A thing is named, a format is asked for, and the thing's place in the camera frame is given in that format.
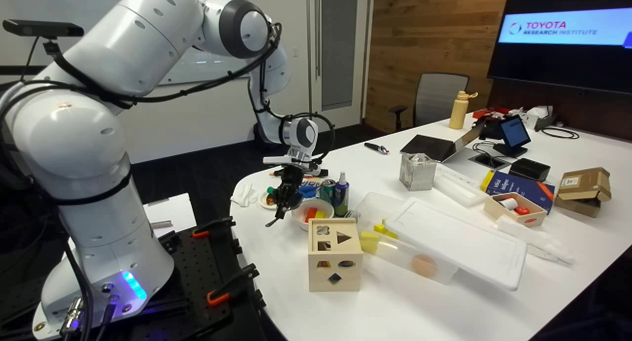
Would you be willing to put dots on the wall switch plate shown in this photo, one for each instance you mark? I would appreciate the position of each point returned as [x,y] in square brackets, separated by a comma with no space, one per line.
[295,51]

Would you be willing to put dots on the white foam tray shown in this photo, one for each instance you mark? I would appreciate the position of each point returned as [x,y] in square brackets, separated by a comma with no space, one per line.
[459,188]

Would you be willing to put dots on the pale yellow block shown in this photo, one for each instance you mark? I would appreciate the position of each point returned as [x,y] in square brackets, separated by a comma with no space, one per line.
[369,242]

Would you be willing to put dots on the small wooden box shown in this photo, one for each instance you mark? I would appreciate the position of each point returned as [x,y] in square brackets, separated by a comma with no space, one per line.
[513,217]

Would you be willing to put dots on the tablet on stand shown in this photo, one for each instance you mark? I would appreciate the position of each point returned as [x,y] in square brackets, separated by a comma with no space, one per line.
[513,133]

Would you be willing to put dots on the dark spray bottle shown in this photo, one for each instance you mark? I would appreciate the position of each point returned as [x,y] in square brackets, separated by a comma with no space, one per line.
[341,198]

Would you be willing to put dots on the blue toy piece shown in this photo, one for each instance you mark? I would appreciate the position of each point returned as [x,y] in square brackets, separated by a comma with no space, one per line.
[308,189]

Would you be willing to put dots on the office chair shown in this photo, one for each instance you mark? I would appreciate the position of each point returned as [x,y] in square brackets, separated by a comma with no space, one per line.
[437,99]

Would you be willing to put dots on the silver tissue box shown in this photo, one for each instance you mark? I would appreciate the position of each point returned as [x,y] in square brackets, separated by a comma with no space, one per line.
[417,174]

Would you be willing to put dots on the small black box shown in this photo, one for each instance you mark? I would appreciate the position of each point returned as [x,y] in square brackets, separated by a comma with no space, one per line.
[529,170]

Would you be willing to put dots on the small white plate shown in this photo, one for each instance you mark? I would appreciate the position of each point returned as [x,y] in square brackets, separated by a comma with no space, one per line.
[266,204]

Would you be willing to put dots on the blue book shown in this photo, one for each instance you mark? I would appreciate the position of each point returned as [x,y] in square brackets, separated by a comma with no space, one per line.
[523,187]

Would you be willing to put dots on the dark spoon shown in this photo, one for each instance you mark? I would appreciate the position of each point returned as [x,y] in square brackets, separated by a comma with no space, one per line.
[272,222]

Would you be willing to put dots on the white container lid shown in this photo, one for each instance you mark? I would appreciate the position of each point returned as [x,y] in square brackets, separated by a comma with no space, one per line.
[459,242]

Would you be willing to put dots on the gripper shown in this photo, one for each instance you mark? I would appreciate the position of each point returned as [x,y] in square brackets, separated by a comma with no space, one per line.
[292,175]

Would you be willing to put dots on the camera on mount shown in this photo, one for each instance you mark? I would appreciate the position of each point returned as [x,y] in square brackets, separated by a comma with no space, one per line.
[44,28]

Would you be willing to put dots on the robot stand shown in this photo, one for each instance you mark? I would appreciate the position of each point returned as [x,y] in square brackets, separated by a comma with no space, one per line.
[197,277]

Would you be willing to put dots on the red toy piece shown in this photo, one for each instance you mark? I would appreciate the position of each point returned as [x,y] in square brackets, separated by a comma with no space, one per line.
[522,210]

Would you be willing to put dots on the red block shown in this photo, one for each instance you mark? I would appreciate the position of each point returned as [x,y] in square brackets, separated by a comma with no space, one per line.
[310,214]

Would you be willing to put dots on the cardboard box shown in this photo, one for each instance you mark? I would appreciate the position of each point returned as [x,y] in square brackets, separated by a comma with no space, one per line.
[585,185]

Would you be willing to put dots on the white crumpled napkin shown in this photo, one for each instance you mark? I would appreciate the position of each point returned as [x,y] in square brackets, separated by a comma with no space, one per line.
[243,196]

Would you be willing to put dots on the yellow water bottle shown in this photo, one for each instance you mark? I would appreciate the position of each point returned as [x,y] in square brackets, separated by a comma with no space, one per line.
[458,113]

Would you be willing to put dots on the open laptop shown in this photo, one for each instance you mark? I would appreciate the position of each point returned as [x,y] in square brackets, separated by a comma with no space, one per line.
[429,147]

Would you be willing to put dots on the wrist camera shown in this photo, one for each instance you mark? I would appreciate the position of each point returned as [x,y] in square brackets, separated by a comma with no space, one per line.
[280,160]

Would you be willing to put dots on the wooden shape sorter box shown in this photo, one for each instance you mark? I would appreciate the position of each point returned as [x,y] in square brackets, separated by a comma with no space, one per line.
[334,277]

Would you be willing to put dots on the white bowl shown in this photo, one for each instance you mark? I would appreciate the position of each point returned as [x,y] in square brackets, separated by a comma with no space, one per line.
[301,221]

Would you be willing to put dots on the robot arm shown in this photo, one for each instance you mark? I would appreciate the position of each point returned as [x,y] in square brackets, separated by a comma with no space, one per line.
[84,133]

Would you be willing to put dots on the clear plastic wrap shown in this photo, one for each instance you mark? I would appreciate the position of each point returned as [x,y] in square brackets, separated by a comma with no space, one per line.
[535,237]

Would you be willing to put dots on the white roll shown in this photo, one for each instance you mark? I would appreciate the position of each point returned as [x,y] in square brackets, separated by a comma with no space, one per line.
[507,203]

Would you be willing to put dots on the black marker pen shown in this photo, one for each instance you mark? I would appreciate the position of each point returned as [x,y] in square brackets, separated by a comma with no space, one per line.
[375,147]

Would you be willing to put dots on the table power outlet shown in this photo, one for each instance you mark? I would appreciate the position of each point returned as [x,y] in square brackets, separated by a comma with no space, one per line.
[489,161]

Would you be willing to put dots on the green drink can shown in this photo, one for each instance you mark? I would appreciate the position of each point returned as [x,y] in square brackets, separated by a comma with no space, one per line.
[327,190]

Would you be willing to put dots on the clear plastic container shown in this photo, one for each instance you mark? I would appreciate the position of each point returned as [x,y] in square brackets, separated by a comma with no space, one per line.
[395,254]

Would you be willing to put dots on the wall screen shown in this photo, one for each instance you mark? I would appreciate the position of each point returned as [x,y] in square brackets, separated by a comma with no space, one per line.
[563,59]

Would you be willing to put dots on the white box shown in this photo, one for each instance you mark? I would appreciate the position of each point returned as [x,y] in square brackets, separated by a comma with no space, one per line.
[537,115]

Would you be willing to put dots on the black orange clamp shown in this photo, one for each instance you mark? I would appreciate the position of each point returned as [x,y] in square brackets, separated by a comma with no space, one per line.
[232,284]
[212,227]

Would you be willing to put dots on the door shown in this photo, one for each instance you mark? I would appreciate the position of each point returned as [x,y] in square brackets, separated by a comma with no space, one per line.
[338,50]

